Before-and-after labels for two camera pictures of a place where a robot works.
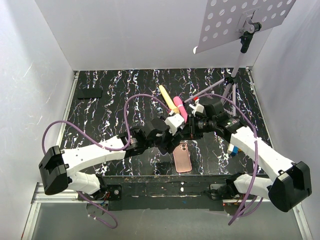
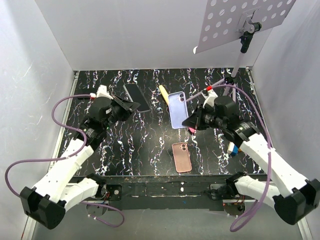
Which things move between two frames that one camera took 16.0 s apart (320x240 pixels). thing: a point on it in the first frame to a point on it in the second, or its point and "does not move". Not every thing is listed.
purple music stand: [225, 21] does not move
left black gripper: [169, 145] to [126, 106]
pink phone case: [182, 158] does not move
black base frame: [163, 192] does not move
